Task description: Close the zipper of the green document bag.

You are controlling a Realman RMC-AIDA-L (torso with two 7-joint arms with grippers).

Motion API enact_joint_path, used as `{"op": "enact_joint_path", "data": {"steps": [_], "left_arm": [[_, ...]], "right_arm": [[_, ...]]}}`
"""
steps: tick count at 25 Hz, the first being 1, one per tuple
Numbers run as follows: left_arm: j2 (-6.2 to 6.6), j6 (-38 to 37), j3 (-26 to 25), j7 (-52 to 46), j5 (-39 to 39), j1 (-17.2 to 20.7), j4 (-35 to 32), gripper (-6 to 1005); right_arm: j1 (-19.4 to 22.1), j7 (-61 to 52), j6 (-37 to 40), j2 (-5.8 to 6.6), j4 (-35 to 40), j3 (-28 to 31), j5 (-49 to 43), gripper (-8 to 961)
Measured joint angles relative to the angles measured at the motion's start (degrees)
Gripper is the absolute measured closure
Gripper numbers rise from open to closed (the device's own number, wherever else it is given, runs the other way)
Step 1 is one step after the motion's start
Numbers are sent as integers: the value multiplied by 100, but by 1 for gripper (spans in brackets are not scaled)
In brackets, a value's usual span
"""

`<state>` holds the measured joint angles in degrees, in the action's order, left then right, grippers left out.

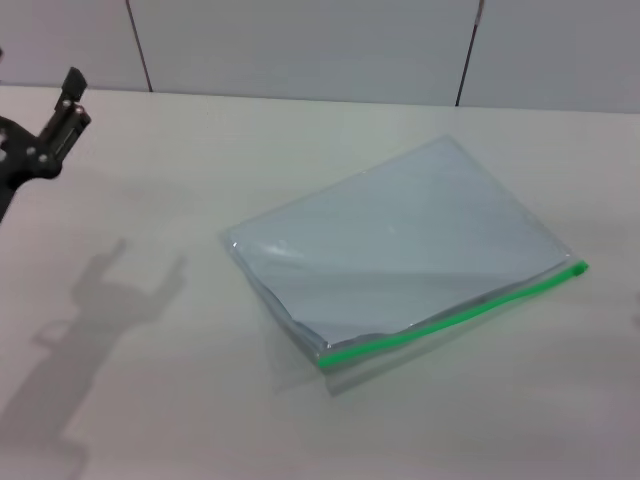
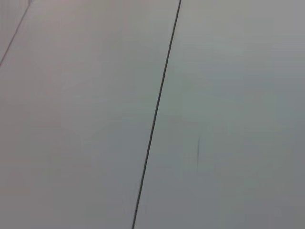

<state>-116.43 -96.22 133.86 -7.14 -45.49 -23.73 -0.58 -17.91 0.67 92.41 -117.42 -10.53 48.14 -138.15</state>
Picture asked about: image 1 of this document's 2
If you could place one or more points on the white paper sheets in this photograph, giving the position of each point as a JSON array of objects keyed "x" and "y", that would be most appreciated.
[{"x": 410, "y": 235}]

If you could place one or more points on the clear document bag green zipper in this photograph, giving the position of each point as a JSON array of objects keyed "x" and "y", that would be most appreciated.
[{"x": 400, "y": 250}]

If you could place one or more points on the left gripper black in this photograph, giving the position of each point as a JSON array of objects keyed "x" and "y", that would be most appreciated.
[{"x": 15, "y": 160}]

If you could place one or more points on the green zipper slider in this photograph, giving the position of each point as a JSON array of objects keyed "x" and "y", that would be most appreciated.
[{"x": 580, "y": 268}]

